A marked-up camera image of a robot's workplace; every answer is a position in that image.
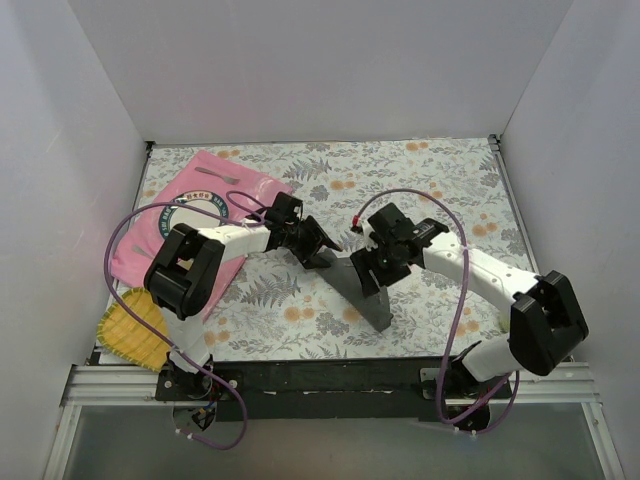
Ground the grey cloth napkin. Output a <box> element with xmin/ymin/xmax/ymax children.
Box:
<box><xmin>316</xmin><ymin>250</ymin><xmax>393</xmax><ymax>333</ymax></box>

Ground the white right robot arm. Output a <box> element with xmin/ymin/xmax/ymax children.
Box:
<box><xmin>351</xmin><ymin>203</ymin><xmax>589</xmax><ymax>398</ymax></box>

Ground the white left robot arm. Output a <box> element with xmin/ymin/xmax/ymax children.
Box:
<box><xmin>144</xmin><ymin>192</ymin><xmax>341</xmax><ymax>400</ymax></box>

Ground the pink cloth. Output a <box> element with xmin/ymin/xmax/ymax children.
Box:
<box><xmin>109</xmin><ymin>148</ymin><xmax>294</xmax><ymax>321</ymax></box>

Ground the floral patterned table mat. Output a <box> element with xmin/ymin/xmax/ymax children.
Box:
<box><xmin>205</xmin><ymin>137</ymin><xmax>535</xmax><ymax>361</ymax></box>

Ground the dark round plate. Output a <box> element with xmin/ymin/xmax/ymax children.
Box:
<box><xmin>158</xmin><ymin>190</ymin><xmax>230</xmax><ymax>239</ymax></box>

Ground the yellow bamboo mat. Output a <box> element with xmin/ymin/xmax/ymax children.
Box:
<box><xmin>97</xmin><ymin>288</ymin><xmax>170</xmax><ymax>372</ymax></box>

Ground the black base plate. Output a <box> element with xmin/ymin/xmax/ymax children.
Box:
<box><xmin>149</xmin><ymin>352</ymin><xmax>516</xmax><ymax>424</ymax></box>

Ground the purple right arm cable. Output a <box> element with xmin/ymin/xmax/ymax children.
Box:
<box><xmin>352</xmin><ymin>188</ymin><xmax>521</xmax><ymax>436</ymax></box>

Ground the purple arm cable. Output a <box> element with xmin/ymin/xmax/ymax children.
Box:
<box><xmin>352</xmin><ymin>188</ymin><xmax>521</xmax><ymax>436</ymax></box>
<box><xmin>103</xmin><ymin>189</ymin><xmax>266</xmax><ymax>450</ymax></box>

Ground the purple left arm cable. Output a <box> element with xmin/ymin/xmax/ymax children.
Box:
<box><xmin>103</xmin><ymin>189</ymin><xmax>266</xmax><ymax>450</ymax></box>

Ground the aluminium frame rail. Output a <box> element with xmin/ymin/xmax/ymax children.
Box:
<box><xmin>46</xmin><ymin>136</ymin><xmax>625</xmax><ymax>479</ymax></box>

